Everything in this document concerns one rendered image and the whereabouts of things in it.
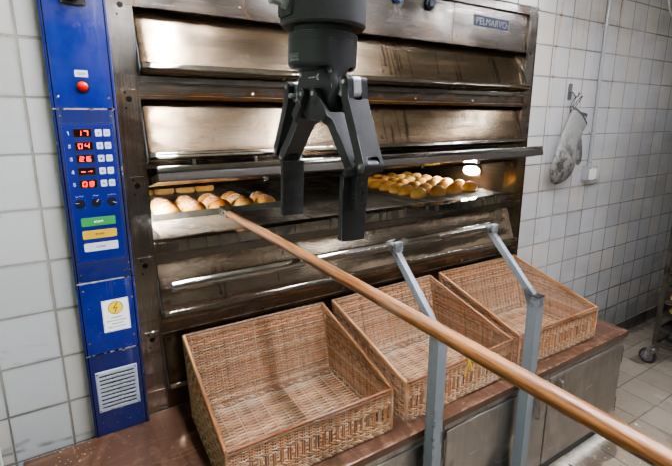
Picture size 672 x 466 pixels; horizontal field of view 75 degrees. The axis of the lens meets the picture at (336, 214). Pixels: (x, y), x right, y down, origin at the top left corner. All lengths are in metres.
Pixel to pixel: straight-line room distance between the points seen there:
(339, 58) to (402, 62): 1.46
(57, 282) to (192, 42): 0.83
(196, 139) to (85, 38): 0.40
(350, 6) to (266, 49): 1.15
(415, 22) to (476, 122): 0.57
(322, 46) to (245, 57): 1.11
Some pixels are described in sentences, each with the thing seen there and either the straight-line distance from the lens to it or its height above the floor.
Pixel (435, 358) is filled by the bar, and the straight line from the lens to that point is 1.45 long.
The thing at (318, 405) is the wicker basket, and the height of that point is 0.59.
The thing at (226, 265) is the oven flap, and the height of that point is 1.06.
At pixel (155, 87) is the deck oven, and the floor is 1.67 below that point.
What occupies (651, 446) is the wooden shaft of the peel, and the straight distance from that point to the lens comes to 0.70.
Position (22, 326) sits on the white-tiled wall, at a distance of 1.59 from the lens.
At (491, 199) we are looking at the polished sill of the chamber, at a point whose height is 1.17.
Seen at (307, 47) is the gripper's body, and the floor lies 1.65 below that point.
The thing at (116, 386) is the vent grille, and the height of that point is 0.74.
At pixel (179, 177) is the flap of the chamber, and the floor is 1.41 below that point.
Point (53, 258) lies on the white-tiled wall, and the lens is 1.53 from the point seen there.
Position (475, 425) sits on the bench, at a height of 0.48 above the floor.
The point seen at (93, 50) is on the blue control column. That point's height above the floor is 1.76.
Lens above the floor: 1.58
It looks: 12 degrees down
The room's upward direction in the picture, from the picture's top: straight up
